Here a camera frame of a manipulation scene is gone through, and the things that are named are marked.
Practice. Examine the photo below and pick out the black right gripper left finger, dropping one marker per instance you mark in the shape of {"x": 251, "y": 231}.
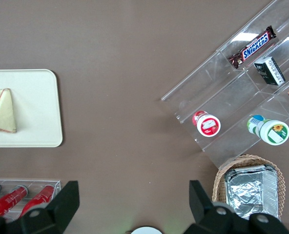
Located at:
{"x": 59, "y": 207}

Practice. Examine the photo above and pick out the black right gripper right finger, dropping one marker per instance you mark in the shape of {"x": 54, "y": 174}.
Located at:
{"x": 203, "y": 214}

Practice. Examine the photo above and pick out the triangular white bread sandwich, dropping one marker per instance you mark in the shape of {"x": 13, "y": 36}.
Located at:
{"x": 4, "y": 114}

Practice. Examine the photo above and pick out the wicker basket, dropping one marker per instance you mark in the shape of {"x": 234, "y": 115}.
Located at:
{"x": 219, "y": 185}

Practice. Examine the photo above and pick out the cream rectangular tray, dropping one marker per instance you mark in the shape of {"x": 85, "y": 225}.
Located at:
{"x": 37, "y": 109}

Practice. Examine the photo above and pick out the clear acrylic bottle holder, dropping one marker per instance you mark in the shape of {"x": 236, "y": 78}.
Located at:
{"x": 32, "y": 182}

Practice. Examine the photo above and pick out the aluminium foil container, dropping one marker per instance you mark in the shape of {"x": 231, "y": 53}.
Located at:
{"x": 249, "y": 192}

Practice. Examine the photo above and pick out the white round disc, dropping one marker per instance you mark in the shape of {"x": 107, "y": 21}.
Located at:
{"x": 147, "y": 230}

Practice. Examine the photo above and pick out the red strawberry yogurt cup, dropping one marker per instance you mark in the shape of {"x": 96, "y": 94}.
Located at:
{"x": 208, "y": 125}

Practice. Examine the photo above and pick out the green sunflower yogurt cup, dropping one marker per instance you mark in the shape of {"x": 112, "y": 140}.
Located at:
{"x": 274, "y": 131}

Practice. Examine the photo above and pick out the clear acrylic tiered shelf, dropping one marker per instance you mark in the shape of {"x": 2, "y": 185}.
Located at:
{"x": 222, "y": 92}

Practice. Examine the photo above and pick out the dark green small carton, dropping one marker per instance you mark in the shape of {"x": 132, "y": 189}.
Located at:
{"x": 270, "y": 72}

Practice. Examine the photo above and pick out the Snickers chocolate bar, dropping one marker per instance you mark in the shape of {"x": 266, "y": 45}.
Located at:
{"x": 254, "y": 47}

